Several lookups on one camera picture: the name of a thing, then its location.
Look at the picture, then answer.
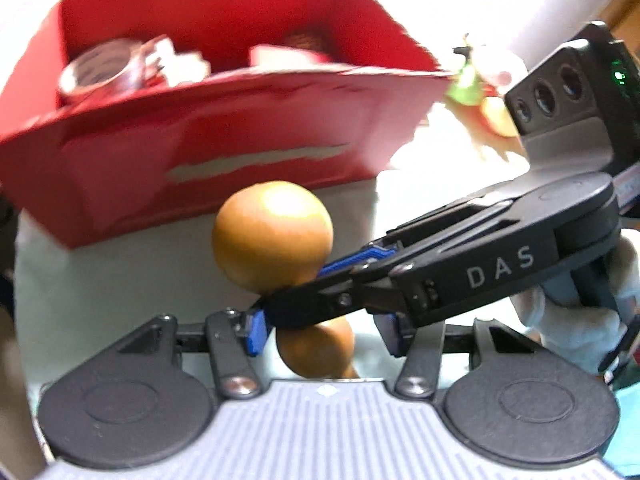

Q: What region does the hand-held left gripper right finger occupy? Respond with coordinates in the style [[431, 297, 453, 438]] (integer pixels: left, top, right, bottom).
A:
[[374, 310, 551, 401]]

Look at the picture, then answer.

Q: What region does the wooden double ball massager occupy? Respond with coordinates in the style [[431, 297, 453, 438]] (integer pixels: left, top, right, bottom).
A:
[[211, 180, 359, 380]]

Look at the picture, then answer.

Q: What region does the green plush toy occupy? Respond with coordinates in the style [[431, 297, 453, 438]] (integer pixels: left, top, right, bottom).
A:
[[442, 32, 532, 162]]

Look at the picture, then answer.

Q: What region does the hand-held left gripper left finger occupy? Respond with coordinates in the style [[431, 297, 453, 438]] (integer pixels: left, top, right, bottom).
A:
[[107, 308, 275, 401]]

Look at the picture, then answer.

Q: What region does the red and white packet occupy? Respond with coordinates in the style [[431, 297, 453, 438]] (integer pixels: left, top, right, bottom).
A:
[[248, 30, 337, 69]]

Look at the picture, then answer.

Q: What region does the red cardboard box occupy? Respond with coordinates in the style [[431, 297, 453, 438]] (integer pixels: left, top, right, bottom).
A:
[[0, 0, 454, 250]]

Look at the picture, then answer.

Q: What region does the person's right hand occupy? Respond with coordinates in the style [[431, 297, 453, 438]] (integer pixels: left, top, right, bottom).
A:
[[510, 230, 640, 376]]

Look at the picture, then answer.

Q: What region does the white crumpled item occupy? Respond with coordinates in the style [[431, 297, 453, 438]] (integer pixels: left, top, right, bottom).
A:
[[149, 35, 212, 87]]

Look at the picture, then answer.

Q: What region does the teal cloth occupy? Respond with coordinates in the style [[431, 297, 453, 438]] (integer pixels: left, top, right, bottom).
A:
[[601, 385, 640, 477]]

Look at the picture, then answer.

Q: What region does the silver metal can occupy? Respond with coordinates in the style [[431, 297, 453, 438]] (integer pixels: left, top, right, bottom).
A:
[[57, 37, 167, 107]]

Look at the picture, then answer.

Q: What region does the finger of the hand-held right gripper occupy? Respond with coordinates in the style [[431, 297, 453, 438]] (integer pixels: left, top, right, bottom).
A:
[[317, 199, 518, 279], [257, 265, 417, 331]]

